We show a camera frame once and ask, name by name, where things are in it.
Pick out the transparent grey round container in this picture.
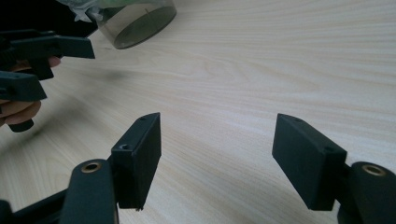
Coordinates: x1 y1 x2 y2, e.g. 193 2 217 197
95 0 177 50

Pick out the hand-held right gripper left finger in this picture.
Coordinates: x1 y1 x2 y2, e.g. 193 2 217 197
109 112 163 212

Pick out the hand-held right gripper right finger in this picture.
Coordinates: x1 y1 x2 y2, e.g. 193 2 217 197
271 113 348 212

